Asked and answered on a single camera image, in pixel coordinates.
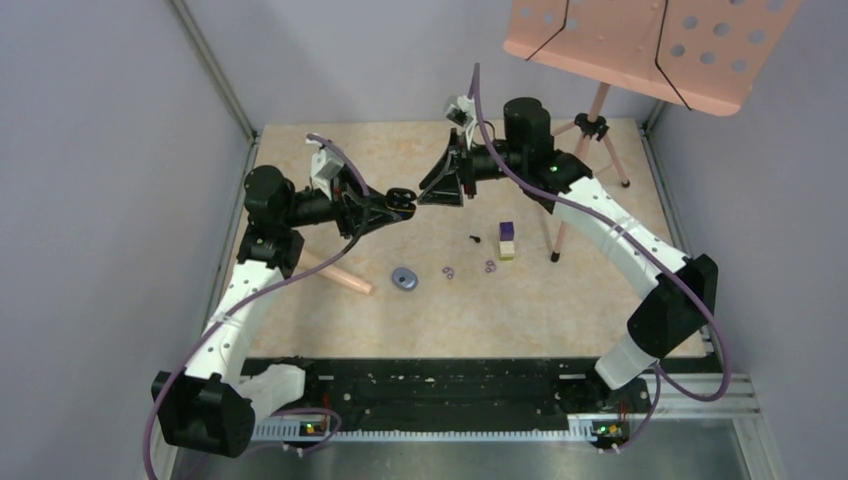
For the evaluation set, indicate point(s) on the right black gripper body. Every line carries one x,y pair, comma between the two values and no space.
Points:
476,165

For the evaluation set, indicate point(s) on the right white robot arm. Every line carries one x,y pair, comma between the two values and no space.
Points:
676,290

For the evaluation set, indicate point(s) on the black earbud charging case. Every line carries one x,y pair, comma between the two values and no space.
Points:
401,201

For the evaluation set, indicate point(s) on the pink tapered wooden leg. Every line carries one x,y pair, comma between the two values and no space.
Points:
335,274

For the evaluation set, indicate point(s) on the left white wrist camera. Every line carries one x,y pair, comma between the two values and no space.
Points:
325,165

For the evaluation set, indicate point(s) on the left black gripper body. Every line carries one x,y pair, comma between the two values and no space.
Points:
345,213

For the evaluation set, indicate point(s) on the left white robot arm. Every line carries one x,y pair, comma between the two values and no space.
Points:
205,405

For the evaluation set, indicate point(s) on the purple and cream block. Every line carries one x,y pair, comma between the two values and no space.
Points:
506,244

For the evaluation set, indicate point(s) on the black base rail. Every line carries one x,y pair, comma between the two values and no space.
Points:
462,395

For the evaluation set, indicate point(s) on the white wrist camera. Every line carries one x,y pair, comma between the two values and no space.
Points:
461,111
325,165

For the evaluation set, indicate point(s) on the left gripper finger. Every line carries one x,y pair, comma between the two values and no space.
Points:
375,196
381,217

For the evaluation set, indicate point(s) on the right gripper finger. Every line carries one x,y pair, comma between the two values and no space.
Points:
447,162
441,190

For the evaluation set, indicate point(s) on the grey earbud charging case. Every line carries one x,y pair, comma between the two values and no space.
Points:
404,279

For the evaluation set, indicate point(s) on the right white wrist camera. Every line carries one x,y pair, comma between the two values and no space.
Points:
461,111

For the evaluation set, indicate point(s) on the pink music stand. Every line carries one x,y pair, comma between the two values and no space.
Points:
703,55

